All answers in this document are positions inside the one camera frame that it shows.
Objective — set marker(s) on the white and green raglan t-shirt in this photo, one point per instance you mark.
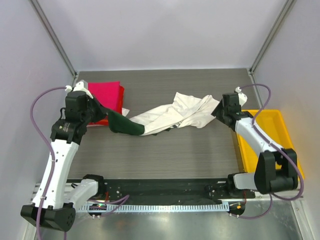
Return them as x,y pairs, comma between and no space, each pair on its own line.
185,110

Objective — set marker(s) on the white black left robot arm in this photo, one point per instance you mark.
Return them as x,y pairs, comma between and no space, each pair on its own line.
51,208

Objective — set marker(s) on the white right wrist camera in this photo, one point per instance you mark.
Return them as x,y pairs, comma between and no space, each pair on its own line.
241,96

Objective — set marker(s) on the white slotted cable duct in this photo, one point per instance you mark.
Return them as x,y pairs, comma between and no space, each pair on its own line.
126,208

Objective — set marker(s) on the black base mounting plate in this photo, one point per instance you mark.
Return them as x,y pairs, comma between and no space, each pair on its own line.
173,191

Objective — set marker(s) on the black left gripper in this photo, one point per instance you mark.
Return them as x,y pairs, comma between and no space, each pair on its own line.
97,110

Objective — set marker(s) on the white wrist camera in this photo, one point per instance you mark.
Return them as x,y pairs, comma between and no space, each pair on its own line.
80,86
241,96

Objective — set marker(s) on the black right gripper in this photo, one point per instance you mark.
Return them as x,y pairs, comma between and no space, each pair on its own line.
220,111

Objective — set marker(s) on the yellow plastic bin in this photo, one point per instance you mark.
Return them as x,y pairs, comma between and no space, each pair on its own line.
272,123

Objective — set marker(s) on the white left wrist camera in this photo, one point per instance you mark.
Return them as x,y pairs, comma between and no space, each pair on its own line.
80,86

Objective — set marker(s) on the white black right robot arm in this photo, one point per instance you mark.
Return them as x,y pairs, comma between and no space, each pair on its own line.
276,168

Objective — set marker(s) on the folded red t-shirt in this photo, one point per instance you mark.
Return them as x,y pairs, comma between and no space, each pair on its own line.
121,100

